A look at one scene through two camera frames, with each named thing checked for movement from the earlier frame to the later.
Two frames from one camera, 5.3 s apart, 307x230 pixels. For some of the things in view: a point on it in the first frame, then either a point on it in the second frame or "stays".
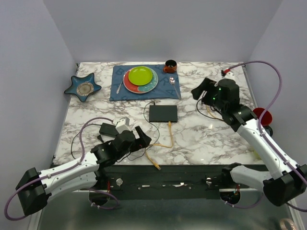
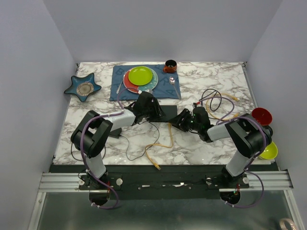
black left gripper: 144,141 -> 158,112
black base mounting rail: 164,182 stays
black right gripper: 207,85 -> 177,121
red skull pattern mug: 266,120 stays
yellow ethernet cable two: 163,145 stays
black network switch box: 163,113 stays
